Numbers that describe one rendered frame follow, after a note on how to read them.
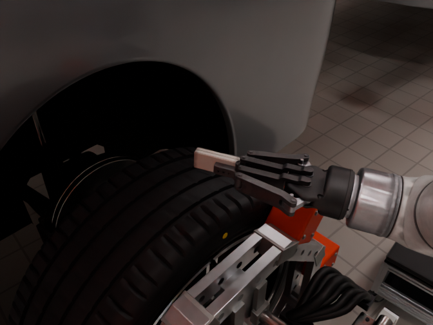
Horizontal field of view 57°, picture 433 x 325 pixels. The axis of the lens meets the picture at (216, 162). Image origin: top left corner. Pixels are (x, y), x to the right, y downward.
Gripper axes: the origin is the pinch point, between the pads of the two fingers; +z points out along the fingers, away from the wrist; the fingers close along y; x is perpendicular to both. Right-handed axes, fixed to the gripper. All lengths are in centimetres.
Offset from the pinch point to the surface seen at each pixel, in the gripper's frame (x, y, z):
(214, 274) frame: -15.5, -8.4, -3.5
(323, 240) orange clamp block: -35.7, 26.8, -21.2
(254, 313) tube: -25.3, -6.1, -10.8
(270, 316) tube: -25.6, -5.5, -13.4
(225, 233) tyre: -12.9, -1.7, -3.1
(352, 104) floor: -106, 257, -33
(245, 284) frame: -15.3, -8.6, -8.7
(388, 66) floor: -99, 335, -59
